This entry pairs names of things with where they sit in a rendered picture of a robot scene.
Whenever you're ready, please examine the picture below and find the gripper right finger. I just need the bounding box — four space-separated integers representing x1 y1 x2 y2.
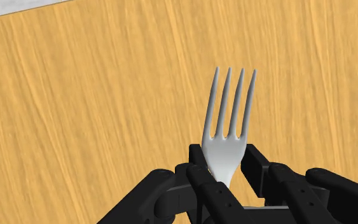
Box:
240 143 358 224

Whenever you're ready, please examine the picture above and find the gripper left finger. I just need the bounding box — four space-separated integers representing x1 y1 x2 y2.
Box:
97 143 254 224

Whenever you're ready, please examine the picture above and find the silver fork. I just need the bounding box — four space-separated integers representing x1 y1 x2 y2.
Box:
201 66 258 190

